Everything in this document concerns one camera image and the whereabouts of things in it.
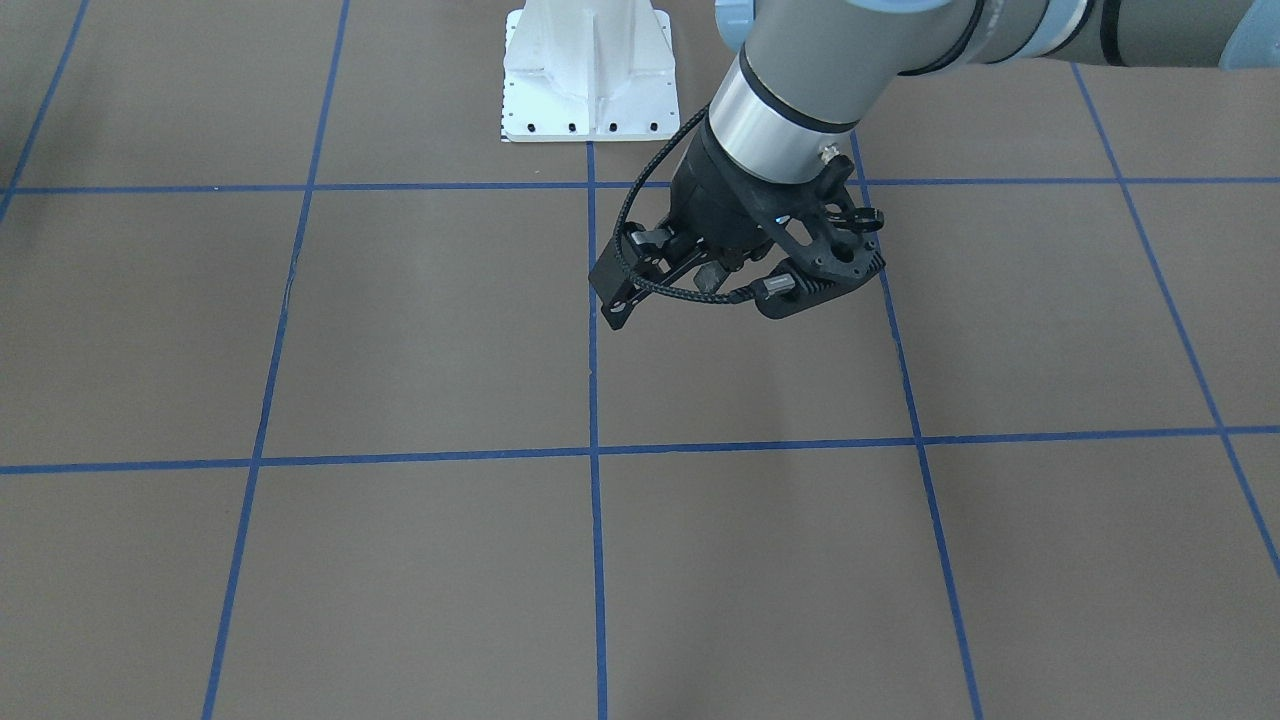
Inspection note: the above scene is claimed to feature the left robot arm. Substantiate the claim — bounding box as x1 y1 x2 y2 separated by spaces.
589 1 1277 331

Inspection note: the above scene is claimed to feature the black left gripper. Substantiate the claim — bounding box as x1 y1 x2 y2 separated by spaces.
589 120 774 331

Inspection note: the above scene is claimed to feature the brown table mat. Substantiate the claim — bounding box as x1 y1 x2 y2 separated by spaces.
3 1 1277 719

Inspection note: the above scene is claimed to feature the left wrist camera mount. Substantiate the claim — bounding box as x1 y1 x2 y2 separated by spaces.
739 152 884 319

